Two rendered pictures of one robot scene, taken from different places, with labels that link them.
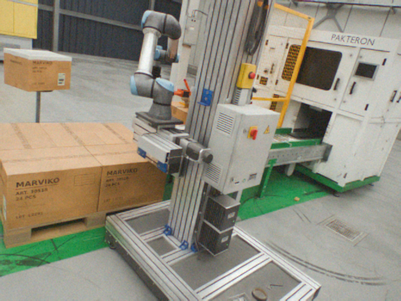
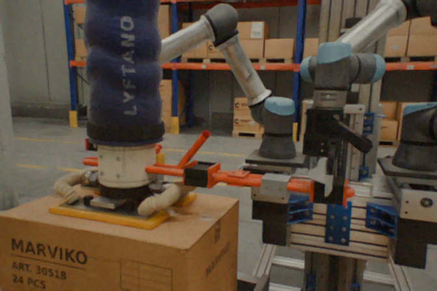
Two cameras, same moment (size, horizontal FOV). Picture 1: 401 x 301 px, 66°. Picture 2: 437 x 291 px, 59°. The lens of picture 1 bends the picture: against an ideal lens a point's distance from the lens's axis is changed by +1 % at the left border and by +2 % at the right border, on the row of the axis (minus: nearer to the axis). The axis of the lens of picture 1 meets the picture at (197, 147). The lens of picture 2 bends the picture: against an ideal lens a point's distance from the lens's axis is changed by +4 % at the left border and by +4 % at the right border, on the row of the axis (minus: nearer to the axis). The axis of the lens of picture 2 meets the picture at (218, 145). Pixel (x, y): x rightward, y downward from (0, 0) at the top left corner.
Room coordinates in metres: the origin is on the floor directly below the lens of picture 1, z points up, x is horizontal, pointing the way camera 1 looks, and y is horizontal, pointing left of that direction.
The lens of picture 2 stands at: (3.14, 1.17, 1.36)
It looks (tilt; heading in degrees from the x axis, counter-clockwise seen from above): 11 degrees down; 243
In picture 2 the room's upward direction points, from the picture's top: 1 degrees clockwise
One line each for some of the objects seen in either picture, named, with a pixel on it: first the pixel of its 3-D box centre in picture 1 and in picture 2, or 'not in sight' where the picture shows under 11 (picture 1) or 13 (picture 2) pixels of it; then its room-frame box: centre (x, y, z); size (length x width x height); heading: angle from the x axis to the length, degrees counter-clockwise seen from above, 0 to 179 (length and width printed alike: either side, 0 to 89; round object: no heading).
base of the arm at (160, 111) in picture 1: (160, 108); (417, 152); (1.89, 0.27, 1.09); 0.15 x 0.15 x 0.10
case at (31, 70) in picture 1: (39, 70); not in sight; (3.71, 2.07, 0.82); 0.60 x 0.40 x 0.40; 159
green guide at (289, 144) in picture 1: (286, 146); not in sight; (3.46, -1.01, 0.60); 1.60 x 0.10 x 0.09; 132
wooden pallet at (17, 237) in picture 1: (75, 190); not in sight; (2.42, 0.99, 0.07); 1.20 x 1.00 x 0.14; 132
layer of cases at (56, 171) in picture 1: (77, 162); not in sight; (2.42, 0.99, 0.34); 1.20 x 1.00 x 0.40; 132
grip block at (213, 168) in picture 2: (183, 93); (201, 173); (2.72, 0.22, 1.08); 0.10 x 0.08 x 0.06; 42
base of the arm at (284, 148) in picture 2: not in sight; (278, 143); (2.25, -0.06, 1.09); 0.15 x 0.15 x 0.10
